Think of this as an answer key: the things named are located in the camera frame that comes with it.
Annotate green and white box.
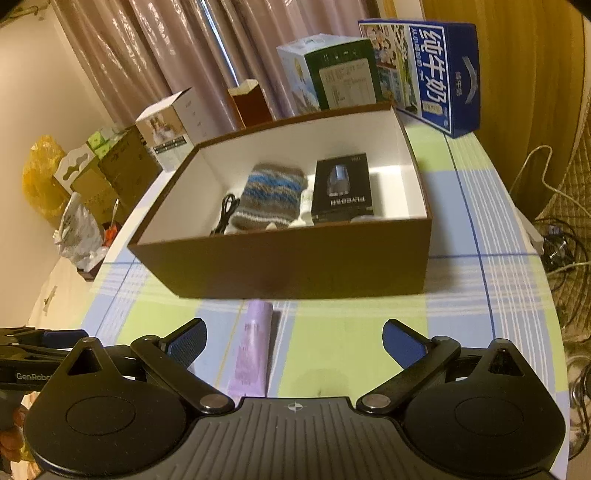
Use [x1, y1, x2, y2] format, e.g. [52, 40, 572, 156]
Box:
[277, 33, 384, 116]

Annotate quilted chair cover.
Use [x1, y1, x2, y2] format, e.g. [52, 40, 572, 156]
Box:
[538, 88, 591, 259]

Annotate person's left hand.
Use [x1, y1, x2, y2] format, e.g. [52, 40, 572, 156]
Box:
[0, 399, 29, 462]

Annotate orange handled scissors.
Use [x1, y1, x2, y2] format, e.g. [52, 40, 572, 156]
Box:
[102, 198, 121, 247]

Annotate white hang-tab packaging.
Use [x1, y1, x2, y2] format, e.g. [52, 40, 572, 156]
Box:
[53, 144, 100, 195]

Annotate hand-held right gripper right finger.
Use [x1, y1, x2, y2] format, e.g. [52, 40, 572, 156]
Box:
[358, 318, 532, 413]

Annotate pink curtain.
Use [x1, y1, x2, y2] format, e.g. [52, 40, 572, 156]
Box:
[48, 0, 384, 127]

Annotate brown cardboard box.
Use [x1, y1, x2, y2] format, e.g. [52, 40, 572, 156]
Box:
[127, 102, 433, 299]

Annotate white photo print box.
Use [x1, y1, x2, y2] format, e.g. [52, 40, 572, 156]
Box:
[135, 88, 220, 171]

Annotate black cable bundle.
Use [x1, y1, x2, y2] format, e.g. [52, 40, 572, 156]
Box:
[538, 222, 591, 333]

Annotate green packet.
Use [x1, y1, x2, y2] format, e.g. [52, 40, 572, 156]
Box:
[87, 130, 123, 155]

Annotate small brown open box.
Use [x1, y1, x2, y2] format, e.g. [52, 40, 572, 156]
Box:
[227, 79, 273, 129]

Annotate striped knitted pouch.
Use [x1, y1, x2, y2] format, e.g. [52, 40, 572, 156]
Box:
[229, 162, 306, 232]

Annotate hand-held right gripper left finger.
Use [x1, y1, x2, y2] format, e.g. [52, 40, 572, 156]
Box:
[60, 318, 236, 414]

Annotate yellow plastic bag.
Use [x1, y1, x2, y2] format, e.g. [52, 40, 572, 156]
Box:
[22, 135, 70, 229]

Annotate purple tube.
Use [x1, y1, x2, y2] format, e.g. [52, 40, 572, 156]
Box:
[227, 299, 276, 398]

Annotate plain cardboard box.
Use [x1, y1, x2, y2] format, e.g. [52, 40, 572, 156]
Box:
[69, 171, 132, 232]
[97, 127, 162, 199]

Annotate white plastic bag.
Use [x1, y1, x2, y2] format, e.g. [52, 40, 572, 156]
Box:
[53, 194, 105, 268]

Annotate small black fan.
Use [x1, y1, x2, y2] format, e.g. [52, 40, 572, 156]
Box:
[540, 231, 583, 278]

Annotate black product box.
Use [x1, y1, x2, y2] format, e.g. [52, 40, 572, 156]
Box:
[310, 152, 384, 225]

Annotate blue milk carton box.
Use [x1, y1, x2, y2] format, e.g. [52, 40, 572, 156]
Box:
[358, 18, 481, 139]

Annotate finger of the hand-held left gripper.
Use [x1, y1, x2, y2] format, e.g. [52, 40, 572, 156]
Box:
[0, 327, 89, 358]

